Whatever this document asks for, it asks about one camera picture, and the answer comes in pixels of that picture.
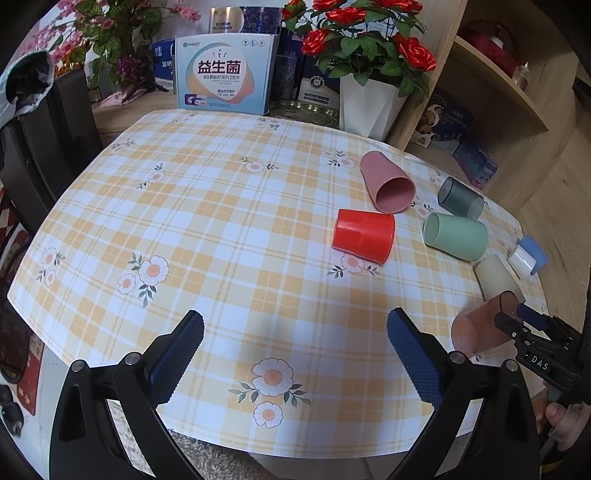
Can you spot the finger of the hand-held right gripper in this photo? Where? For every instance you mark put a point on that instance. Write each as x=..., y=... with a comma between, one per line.
x=510, y=325
x=531, y=314

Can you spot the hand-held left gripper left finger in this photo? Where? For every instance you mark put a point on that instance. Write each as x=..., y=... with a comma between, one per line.
x=178, y=353

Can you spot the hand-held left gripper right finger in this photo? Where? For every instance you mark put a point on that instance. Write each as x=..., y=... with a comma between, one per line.
x=413, y=357

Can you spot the translucent pink cup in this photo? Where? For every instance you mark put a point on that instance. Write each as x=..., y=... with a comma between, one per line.
x=480, y=328

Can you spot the beige cup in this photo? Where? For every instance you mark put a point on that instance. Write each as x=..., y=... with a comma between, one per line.
x=495, y=279

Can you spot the blue cup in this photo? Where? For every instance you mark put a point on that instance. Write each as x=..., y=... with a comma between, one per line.
x=535, y=249

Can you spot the light green cup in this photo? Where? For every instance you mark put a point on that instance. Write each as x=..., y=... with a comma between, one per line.
x=455, y=235

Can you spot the red cup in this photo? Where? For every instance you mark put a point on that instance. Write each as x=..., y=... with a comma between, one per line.
x=364, y=235

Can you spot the translucent dark grey cup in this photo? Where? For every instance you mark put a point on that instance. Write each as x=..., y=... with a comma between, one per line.
x=459, y=197

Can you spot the matte pink cup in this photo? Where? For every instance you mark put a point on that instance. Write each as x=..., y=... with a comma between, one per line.
x=385, y=182

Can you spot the person's right hand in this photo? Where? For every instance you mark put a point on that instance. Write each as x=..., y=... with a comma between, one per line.
x=561, y=422

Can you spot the yellow plaid floral tablecloth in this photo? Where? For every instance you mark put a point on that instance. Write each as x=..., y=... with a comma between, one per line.
x=221, y=221

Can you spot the dark blue purple box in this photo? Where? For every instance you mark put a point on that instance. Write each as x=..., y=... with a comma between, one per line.
x=475, y=164

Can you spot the red patterned rug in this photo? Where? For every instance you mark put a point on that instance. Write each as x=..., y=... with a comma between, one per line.
x=18, y=286

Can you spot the wooden shelf unit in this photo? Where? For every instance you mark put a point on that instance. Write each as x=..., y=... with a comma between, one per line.
x=521, y=115

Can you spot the dark blue illustrated box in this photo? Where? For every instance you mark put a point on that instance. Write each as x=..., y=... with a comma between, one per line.
x=443, y=122

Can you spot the black chair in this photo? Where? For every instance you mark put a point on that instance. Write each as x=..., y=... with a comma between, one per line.
x=51, y=143

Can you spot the white faceted flower pot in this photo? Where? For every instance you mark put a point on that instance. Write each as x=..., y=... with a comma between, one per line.
x=369, y=108

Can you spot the gold round tray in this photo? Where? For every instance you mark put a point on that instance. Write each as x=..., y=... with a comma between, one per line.
x=304, y=113

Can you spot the red basket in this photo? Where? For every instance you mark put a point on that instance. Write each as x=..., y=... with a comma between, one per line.
x=489, y=46

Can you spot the light blue printed box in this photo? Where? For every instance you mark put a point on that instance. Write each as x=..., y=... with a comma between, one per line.
x=221, y=76

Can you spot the dark blue emblem box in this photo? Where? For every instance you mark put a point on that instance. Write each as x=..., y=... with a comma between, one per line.
x=318, y=90

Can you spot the dark blue white box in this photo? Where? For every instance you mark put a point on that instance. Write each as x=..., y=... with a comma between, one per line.
x=164, y=62

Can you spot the grey jacket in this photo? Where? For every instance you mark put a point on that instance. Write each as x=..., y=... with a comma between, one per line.
x=25, y=85

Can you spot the red rose bouquet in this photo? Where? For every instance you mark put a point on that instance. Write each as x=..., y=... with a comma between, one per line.
x=364, y=41

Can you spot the pink artificial flower plant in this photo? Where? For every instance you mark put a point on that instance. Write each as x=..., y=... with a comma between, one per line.
x=111, y=32

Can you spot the silver gold box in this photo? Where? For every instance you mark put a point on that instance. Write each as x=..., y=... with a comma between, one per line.
x=227, y=21

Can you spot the dark blue patterned box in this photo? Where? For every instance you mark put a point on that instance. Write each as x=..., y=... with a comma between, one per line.
x=263, y=21

